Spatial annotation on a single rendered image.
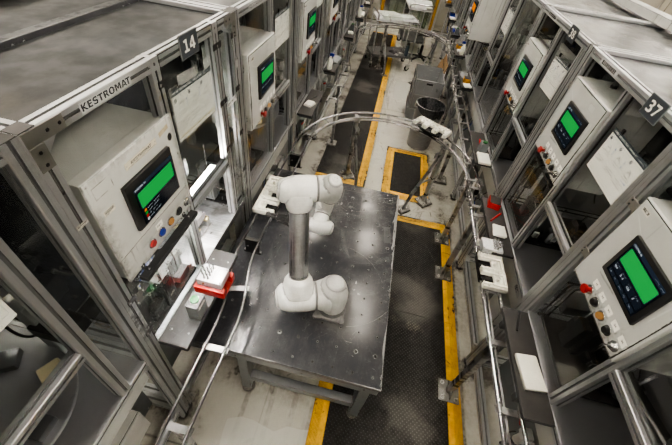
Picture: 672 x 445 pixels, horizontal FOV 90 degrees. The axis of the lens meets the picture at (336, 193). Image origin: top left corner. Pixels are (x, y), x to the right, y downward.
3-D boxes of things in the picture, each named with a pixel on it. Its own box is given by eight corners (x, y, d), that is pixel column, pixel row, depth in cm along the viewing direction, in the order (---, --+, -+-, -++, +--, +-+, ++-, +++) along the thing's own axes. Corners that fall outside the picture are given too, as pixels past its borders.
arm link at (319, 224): (308, 234, 218) (313, 216, 224) (331, 239, 217) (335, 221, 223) (307, 228, 209) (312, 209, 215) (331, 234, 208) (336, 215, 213)
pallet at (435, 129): (411, 127, 339) (413, 118, 332) (418, 123, 347) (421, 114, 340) (442, 144, 322) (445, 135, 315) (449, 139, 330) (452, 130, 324)
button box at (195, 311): (200, 321, 158) (196, 308, 150) (185, 317, 159) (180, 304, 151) (208, 306, 164) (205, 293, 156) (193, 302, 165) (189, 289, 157)
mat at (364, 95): (363, 188, 381) (364, 187, 381) (314, 177, 386) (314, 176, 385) (397, 35, 812) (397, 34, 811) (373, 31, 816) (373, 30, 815)
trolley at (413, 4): (424, 56, 727) (438, 7, 662) (398, 52, 725) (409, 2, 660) (419, 43, 789) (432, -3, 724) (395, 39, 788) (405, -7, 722)
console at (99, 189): (138, 284, 120) (89, 190, 89) (65, 265, 122) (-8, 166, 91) (197, 205, 150) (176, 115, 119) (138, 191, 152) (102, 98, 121)
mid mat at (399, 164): (428, 205, 373) (428, 204, 372) (379, 194, 377) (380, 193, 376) (427, 155, 447) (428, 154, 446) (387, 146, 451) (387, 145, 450)
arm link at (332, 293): (348, 314, 188) (354, 294, 173) (316, 317, 185) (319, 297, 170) (343, 289, 200) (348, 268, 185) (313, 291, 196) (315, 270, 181)
